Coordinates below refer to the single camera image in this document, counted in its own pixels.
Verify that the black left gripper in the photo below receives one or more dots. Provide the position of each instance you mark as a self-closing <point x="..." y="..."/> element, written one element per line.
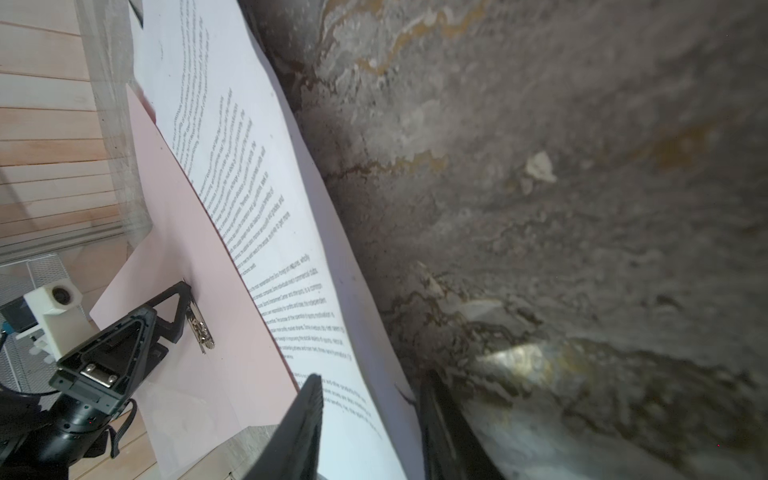
<point x="90" y="406"/>

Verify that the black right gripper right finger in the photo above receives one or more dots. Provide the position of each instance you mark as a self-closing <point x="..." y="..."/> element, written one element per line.
<point x="451" y="449"/>

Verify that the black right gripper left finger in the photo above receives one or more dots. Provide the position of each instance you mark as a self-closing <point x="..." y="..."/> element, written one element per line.
<point x="292" y="452"/>

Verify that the pink file folder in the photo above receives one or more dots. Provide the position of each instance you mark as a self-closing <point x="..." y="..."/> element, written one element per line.
<point x="225" y="372"/>

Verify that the printed white paper sheet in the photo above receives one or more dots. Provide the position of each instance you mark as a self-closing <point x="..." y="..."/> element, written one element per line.
<point x="220" y="106"/>

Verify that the metal folder clip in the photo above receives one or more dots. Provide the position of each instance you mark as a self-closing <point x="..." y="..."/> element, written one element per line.
<point x="199" y="327"/>

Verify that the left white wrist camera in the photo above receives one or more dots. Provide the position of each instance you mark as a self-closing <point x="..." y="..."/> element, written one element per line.
<point x="61" y="325"/>

